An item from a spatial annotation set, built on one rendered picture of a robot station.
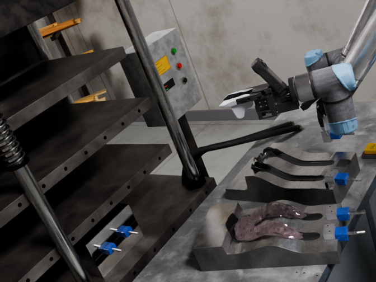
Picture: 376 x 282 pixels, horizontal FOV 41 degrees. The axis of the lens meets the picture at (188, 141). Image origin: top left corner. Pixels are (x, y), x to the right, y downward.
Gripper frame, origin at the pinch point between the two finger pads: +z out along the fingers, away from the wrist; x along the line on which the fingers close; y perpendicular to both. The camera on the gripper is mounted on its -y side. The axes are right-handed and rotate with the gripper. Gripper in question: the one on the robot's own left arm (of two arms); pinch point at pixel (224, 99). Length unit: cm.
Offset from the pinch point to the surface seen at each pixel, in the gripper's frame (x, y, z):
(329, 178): 43, 49, -18
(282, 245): 12, 56, -1
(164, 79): 93, 4, 50
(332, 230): 16, 56, -18
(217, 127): 328, 102, 100
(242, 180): 63, 51, 19
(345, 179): 42, 51, -24
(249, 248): 13, 56, 11
